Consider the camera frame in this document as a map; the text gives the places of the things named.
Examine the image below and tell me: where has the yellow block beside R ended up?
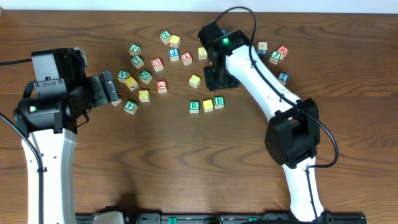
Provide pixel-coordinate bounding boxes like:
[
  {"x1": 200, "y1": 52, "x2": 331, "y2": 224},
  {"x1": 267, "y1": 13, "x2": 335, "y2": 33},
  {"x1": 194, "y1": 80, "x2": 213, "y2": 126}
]
[{"x1": 189, "y1": 74, "x2": 201, "y2": 88}]

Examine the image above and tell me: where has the yellow block centre top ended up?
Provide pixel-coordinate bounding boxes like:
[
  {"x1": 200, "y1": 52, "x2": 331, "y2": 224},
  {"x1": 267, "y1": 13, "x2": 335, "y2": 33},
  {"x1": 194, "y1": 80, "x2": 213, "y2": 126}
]
[{"x1": 198, "y1": 47, "x2": 208, "y2": 60}]

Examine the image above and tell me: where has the green R block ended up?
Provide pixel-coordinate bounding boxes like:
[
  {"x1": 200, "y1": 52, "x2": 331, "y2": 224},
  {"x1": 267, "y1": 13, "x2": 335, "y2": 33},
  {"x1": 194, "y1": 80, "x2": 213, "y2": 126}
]
[{"x1": 189, "y1": 101, "x2": 200, "y2": 114}]

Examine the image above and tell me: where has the red A block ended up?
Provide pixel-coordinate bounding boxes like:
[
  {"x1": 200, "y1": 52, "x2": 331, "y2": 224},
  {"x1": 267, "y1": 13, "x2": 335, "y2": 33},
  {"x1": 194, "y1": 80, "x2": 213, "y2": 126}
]
[{"x1": 181, "y1": 52, "x2": 193, "y2": 66}]

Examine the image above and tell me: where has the green J block left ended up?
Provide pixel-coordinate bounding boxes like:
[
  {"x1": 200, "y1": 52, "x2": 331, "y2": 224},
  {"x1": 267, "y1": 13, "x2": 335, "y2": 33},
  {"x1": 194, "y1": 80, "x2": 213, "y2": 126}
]
[{"x1": 129, "y1": 44, "x2": 142, "y2": 57}]

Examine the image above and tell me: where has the yellow O block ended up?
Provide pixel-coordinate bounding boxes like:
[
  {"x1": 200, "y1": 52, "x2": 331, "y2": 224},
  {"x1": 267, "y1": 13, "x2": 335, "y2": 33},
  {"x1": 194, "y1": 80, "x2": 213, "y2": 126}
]
[{"x1": 203, "y1": 99, "x2": 214, "y2": 113}]

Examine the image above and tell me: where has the green J block right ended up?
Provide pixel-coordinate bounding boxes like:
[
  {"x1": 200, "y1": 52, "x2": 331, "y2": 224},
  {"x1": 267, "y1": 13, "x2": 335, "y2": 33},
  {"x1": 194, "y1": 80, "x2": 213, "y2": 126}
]
[{"x1": 269, "y1": 51, "x2": 282, "y2": 65}]

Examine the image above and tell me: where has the yellow block near V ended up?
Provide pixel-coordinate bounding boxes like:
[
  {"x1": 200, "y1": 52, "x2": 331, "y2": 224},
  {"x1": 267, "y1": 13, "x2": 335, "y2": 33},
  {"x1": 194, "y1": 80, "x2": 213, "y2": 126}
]
[{"x1": 124, "y1": 77, "x2": 139, "y2": 91}]

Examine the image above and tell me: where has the green V block left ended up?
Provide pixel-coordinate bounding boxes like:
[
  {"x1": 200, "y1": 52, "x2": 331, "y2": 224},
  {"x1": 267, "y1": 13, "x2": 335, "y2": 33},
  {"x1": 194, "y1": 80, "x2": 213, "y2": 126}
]
[{"x1": 117, "y1": 70, "x2": 130, "y2": 83}]

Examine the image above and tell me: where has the green 4 block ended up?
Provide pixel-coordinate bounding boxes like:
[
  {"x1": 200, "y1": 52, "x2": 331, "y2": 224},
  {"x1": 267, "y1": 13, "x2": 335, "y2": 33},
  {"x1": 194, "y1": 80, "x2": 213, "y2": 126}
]
[{"x1": 124, "y1": 101, "x2": 137, "y2": 114}]

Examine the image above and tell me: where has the green 7 block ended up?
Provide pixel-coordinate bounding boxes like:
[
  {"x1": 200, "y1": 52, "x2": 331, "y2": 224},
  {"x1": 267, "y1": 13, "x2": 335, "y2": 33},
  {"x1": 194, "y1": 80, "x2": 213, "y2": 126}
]
[{"x1": 131, "y1": 55, "x2": 144, "y2": 69}]

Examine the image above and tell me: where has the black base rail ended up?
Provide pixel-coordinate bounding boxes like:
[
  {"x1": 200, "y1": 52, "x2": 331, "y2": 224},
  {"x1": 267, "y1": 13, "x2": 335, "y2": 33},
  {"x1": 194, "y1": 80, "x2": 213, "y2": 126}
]
[{"x1": 75, "y1": 205, "x2": 368, "y2": 224}]

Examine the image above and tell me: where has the blue 2 block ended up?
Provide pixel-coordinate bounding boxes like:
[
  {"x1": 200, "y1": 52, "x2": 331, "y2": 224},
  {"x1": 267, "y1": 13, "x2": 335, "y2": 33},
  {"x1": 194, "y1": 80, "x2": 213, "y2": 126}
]
[{"x1": 277, "y1": 72, "x2": 289, "y2": 85}]

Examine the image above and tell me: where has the white X block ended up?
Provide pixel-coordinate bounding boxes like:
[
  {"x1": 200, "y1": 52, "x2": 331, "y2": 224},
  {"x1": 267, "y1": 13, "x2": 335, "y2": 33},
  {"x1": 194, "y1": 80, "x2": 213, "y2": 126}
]
[{"x1": 257, "y1": 42, "x2": 267, "y2": 55}]

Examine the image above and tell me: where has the blue P block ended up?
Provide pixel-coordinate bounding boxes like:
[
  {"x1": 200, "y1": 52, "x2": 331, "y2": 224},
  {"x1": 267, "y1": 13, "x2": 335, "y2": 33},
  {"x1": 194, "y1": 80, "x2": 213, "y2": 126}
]
[{"x1": 169, "y1": 48, "x2": 180, "y2": 62}]

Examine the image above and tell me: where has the yellow block far left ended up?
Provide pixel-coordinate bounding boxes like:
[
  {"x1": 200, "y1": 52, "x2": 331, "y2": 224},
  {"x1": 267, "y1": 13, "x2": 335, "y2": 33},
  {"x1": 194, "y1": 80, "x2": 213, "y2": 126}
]
[{"x1": 112, "y1": 98, "x2": 122, "y2": 106}]

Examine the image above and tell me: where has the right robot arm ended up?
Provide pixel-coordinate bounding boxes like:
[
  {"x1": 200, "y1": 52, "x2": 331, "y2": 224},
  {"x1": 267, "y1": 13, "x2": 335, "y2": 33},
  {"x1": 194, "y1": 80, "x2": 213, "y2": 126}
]
[{"x1": 198, "y1": 22, "x2": 324, "y2": 222}]

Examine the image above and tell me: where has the green N block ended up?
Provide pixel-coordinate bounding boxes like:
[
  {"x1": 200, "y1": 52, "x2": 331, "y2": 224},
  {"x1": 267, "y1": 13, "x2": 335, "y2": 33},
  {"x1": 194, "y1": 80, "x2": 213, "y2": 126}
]
[{"x1": 139, "y1": 70, "x2": 152, "y2": 84}]

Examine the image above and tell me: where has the red U block left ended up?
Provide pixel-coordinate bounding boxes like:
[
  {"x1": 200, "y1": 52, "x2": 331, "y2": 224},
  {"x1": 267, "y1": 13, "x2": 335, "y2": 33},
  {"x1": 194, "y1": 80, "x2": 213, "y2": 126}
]
[{"x1": 151, "y1": 57, "x2": 164, "y2": 72}]

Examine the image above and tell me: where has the yellow block lower middle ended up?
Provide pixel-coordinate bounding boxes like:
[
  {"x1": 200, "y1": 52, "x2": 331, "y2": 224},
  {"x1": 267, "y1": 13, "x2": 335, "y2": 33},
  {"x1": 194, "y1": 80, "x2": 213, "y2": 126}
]
[{"x1": 139, "y1": 90, "x2": 150, "y2": 103}]

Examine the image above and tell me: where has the yellow block beside Z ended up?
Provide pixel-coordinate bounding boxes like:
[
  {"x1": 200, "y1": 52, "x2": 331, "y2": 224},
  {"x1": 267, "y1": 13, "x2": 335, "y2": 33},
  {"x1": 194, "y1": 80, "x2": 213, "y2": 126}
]
[{"x1": 169, "y1": 35, "x2": 181, "y2": 49}]

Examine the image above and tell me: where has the green j block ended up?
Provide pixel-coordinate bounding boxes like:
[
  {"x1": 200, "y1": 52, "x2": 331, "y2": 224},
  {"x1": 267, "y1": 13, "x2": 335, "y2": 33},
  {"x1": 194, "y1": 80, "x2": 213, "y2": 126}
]
[
  {"x1": 269, "y1": 51, "x2": 282, "y2": 65},
  {"x1": 129, "y1": 44, "x2": 142, "y2": 57}
]

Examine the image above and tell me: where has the green Z block top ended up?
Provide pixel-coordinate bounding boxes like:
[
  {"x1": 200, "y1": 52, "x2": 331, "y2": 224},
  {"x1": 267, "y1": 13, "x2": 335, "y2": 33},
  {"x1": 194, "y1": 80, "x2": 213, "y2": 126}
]
[{"x1": 160, "y1": 30, "x2": 172, "y2": 45}]

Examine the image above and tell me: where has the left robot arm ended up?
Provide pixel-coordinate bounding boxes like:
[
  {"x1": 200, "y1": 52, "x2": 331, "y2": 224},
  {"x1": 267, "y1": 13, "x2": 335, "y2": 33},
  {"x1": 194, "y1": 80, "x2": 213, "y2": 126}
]
[{"x1": 14, "y1": 47, "x2": 121, "y2": 223}]

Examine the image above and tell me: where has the red M block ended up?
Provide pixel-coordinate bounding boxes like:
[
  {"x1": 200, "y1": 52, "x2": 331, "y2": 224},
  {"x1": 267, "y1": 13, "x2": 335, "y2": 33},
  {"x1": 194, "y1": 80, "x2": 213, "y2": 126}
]
[{"x1": 277, "y1": 45, "x2": 289, "y2": 60}]

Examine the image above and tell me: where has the green B block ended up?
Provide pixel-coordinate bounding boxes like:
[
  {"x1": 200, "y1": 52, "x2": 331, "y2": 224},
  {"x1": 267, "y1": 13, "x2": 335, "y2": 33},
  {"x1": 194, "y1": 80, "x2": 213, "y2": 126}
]
[{"x1": 214, "y1": 96, "x2": 225, "y2": 109}]

